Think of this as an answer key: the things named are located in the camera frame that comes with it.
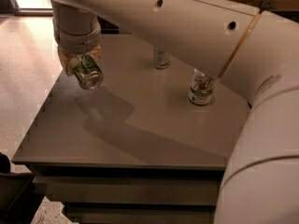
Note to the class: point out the white green 7up can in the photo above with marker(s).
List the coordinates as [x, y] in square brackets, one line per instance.
[201, 88]

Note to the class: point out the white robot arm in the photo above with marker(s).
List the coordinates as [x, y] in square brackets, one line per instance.
[253, 53]

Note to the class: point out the grey cabinet with drawers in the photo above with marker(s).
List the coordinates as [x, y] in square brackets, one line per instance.
[135, 150]

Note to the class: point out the green soda can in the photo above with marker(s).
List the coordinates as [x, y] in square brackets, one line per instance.
[87, 72]

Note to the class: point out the silver blue energy drink can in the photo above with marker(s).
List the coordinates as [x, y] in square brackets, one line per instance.
[161, 58]

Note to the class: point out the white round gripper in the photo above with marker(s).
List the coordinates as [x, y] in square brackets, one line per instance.
[78, 43]

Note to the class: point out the right metal bracket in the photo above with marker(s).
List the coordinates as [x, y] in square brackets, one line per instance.
[268, 5]

